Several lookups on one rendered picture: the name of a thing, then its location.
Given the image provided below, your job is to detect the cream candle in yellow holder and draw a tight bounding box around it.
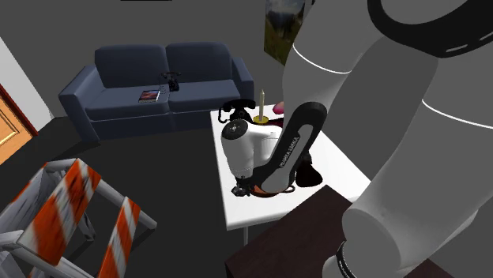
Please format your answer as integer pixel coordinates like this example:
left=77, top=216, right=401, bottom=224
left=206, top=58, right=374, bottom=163
left=252, top=88, right=271, bottom=126

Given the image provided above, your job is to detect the orange round object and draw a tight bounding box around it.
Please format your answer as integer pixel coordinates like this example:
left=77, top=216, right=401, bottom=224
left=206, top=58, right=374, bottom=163
left=250, top=182, right=284, bottom=199

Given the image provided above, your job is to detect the landscape wall picture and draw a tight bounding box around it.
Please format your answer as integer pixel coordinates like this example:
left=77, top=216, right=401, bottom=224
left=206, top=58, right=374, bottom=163
left=263, top=0, right=306, bottom=67

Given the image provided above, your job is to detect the black rotary telephone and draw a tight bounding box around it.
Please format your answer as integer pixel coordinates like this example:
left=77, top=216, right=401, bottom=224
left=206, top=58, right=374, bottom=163
left=217, top=99, right=257, bottom=125

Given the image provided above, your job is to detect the white table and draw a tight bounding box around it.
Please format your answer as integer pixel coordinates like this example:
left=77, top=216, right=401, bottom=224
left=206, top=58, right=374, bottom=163
left=209, top=103, right=373, bottom=246

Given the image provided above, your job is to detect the orange and white barrier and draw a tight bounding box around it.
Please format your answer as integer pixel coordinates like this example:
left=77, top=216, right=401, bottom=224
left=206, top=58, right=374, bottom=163
left=0, top=157, right=159, bottom=278

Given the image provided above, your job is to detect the dark blue sofa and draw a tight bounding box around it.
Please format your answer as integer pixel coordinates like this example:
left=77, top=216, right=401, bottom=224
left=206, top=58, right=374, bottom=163
left=58, top=41, right=255, bottom=143

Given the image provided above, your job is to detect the orange wooden door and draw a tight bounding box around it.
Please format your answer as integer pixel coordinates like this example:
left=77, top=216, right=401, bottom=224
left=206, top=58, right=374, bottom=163
left=0, top=84, right=40, bottom=167

